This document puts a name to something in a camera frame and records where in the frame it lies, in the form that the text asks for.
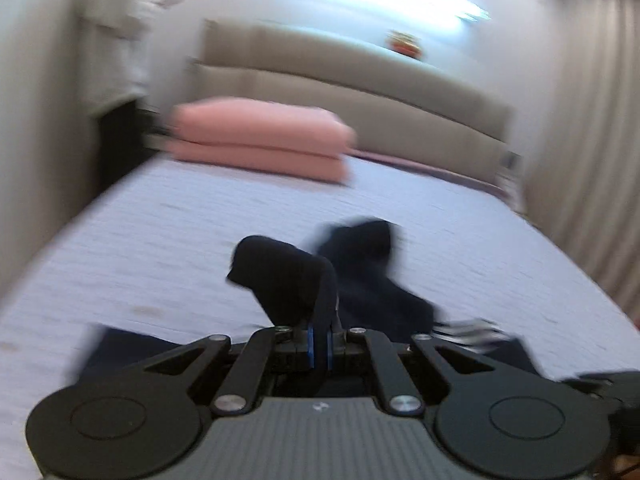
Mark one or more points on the dark navy garment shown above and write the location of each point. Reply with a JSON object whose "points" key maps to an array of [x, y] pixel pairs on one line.
{"points": [[362, 270]]}

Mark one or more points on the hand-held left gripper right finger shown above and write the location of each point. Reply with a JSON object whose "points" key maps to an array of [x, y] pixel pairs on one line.
{"points": [[330, 349]]}

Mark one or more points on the folded pink blanket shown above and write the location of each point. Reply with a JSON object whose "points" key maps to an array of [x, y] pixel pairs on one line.
{"points": [[260, 135]]}

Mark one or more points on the red ornament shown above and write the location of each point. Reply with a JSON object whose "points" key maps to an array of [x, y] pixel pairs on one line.
{"points": [[404, 45]]}

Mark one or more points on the beige padded headboard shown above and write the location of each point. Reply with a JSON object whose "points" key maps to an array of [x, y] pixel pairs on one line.
{"points": [[380, 90]]}

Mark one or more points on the beige curtain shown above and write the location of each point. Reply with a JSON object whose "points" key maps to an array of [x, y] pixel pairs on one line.
{"points": [[590, 150]]}

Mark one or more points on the bed with patterned sheet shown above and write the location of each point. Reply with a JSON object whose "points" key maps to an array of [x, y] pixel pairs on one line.
{"points": [[150, 240]]}

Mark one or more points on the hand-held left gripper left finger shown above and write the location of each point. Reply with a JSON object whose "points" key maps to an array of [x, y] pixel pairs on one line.
{"points": [[311, 347]]}

